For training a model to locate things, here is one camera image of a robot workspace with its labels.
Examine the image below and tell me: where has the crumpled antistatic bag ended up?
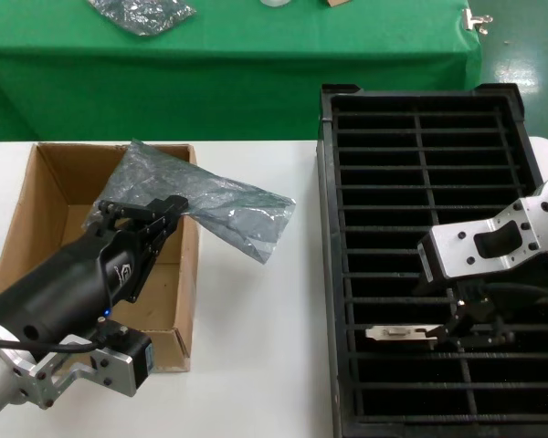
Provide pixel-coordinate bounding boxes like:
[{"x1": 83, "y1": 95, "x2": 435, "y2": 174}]
[{"x1": 85, "y1": 0, "x2": 197, "y2": 37}]

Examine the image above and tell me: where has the metal binder clip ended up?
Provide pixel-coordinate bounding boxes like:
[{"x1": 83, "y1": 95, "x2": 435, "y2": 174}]
[{"x1": 460, "y1": 7, "x2": 493, "y2": 36}]

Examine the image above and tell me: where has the green tablecloth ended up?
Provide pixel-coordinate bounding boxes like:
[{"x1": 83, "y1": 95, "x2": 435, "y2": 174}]
[{"x1": 0, "y1": 0, "x2": 485, "y2": 142}]

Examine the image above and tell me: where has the black slotted container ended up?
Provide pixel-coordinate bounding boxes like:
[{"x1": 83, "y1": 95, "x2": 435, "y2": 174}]
[{"x1": 314, "y1": 83, "x2": 548, "y2": 438}]

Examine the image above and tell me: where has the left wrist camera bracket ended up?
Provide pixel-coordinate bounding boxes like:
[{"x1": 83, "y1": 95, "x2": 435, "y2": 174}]
[{"x1": 16, "y1": 318, "x2": 154, "y2": 412}]

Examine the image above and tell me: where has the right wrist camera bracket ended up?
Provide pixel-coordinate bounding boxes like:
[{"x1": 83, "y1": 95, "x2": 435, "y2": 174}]
[{"x1": 415, "y1": 200, "x2": 538, "y2": 296}]

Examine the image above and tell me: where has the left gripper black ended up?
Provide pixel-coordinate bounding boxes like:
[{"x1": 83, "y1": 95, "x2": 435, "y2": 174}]
[{"x1": 0, "y1": 194, "x2": 189, "y2": 361}]

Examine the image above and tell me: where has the left camera black cable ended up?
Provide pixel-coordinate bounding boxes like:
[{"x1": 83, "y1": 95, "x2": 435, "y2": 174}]
[{"x1": 0, "y1": 318, "x2": 120, "y2": 355}]

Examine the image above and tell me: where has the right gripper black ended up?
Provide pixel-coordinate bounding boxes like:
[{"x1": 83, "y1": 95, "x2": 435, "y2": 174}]
[{"x1": 431, "y1": 277, "x2": 517, "y2": 350}]

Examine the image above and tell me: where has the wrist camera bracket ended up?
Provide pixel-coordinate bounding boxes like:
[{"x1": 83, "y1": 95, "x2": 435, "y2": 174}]
[
  {"x1": 415, "y1": 200, "x2": 538, "y2": 296},
  {"x1": 16, "y1": 318, "x2": 154, "y2": 412}
]

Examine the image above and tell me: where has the silver antistatic bag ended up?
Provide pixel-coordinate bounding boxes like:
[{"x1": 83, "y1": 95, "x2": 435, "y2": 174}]
[{"x1": 80, "y1": 140, "x2": 298, "y2": 266}]

